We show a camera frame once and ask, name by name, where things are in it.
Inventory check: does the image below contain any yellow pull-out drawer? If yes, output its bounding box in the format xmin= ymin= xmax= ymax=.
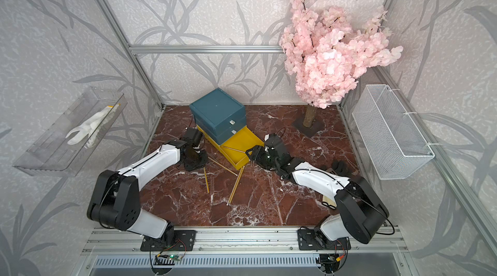
xmin=220 ymin=127 xmax=264 ymax=171

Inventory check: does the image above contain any yellow pencil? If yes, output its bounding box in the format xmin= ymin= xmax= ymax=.
xmin=227 ymin=165 xmax=245 ymax=206
xmin=203 ymin=167 xmax=210 ymax=194
xmin=208 ymin=157 xmax=238 ymax=176

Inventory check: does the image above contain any brown pencil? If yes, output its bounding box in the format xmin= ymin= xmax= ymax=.
xmin=221 ymin=145 xmax=246 ymax=153

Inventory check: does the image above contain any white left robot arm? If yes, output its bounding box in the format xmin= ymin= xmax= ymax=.
xmin=87 ymin=128 xmax=208 ymax=245

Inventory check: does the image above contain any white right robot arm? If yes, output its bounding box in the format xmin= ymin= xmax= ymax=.
xmin=245 ymin=134 xmax=389 ymax=250

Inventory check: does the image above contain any yellow drawer cabinet base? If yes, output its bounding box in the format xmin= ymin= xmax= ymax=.
xmin=196 ymin=125 xmax=221 ymax=150

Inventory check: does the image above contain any teal drawer cabinet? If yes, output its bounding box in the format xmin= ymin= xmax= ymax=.
xmin=189 ymin=88 xmax=247 ymax=145

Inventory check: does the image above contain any black glove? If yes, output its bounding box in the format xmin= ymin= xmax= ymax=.
xmin=330 ymin=160 xmax=350 ymax=177

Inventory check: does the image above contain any white work glove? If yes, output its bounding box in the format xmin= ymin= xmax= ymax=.
xmin=66 ymin=104 xmax=120 ymax=149

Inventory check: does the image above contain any pink artificial blossom tree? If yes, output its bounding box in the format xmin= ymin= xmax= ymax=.
xmin=279 ymin=0 xmax=403 ymax=137

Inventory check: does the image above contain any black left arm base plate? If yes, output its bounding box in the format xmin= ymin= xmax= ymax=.
xmin=140 ymin=229 xmax=197 ymax=252

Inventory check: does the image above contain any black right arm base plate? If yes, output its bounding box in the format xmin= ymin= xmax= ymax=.
xmin=297 ymin=226 xmax=351 ymax=251

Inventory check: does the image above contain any white wire mesh basket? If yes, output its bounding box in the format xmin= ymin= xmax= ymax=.
xmin=352 ymin=84 xmax=435 ymax=180

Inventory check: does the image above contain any aluminium front rail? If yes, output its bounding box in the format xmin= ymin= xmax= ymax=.
xmin=82 ymin=226 xmax=408 ymax=255

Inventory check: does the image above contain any clear plastic wall tray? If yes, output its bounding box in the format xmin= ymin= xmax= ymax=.
xmin=13 ymin=87 xmax=128 ymax=177

